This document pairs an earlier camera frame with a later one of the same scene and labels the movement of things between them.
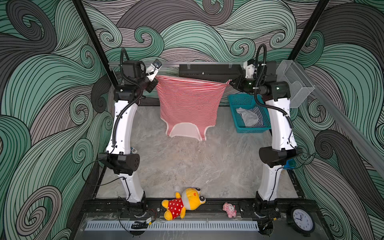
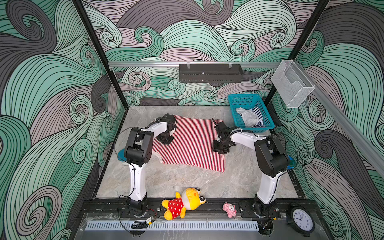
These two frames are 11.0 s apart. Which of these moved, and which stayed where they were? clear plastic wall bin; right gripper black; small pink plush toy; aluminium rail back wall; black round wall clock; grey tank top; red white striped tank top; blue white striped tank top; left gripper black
Moved: red white striped tank top; right gripper black; left gripper black
Stayed: small pink plush toy; black round wall clock; blue white striped tank top; grey tank top; aluminium rail back wall; clear plastic wall bin
